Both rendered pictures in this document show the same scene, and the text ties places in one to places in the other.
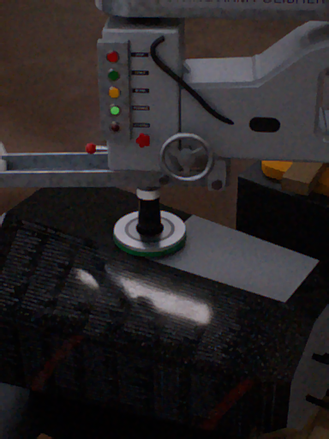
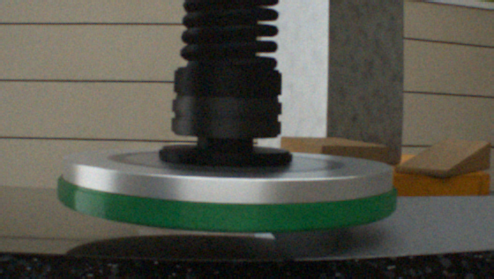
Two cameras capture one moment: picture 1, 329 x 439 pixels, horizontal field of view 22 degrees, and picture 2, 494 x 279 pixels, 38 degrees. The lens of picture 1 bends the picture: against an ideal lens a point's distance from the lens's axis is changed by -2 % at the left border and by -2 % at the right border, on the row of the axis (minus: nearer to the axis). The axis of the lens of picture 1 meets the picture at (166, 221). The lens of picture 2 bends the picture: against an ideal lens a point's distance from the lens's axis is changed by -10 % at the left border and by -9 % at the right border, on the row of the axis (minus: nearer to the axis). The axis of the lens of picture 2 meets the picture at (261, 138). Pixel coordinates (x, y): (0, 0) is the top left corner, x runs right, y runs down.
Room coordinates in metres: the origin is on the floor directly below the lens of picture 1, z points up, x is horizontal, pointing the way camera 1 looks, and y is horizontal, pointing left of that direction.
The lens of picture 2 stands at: (1.77, 0.36, 0.89)
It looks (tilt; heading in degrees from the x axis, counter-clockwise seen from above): 3 degrees down; 318
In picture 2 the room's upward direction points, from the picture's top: 2 degrees clockwise
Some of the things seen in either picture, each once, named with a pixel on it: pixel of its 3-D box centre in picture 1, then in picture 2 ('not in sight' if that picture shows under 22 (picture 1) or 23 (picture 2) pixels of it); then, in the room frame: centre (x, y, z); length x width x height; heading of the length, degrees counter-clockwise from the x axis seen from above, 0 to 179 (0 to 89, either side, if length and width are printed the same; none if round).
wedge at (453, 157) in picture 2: not in sight; (445, 156); (2.51, -0.71, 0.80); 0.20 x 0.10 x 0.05; 100
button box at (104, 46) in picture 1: (115, 90); not in sight; (2.05, 0.13, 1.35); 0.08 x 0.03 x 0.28; 85
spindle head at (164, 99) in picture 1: (175, 92); not in sight; (2.15, -0.03, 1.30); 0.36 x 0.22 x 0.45; 85
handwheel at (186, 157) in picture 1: (187, 151); not in sight; (2.03, -0.06, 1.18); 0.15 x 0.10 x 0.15; 85
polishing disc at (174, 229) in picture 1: (149, 230); (224, 170); (2.16, 0.05, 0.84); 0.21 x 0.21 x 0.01
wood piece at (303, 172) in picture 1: (303, 173); (331, 158); (2.57, -0.48, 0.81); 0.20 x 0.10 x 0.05; 153
